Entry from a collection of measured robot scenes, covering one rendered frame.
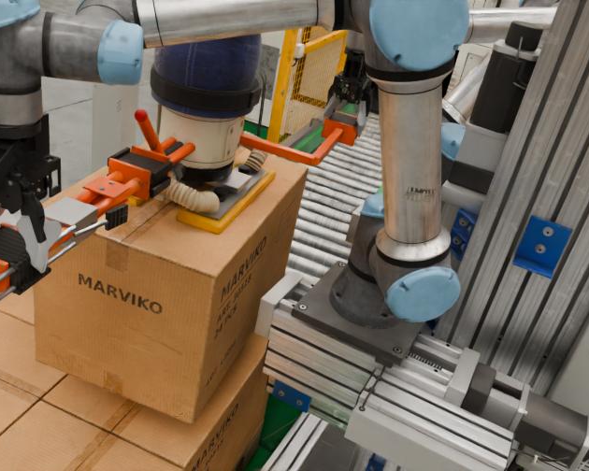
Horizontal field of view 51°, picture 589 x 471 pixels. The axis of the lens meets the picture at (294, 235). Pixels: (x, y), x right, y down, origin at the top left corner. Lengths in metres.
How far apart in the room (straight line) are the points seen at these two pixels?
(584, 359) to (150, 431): 0.96
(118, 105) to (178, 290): 1.77
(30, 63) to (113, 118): 2.14
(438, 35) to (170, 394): 0.93
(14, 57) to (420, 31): 0.47
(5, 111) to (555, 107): 0.84
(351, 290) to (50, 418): 0.81
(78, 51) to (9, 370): 1.10
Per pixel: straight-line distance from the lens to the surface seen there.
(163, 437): 1.56
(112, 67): 0.78
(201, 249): 1.22
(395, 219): 0.93
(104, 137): 2.99
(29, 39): 0.79
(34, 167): 0.88
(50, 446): 1.55
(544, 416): 1.23
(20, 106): 0.82
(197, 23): 0.89
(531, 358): 1.34
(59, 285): 1.37
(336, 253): 2.37
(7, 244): 0.93
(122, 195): 1.10
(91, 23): 0.79
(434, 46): 0.79
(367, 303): 1.14
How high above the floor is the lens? 1.72
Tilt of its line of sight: 30 degrees down
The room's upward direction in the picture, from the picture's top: 12 degrees clockwise
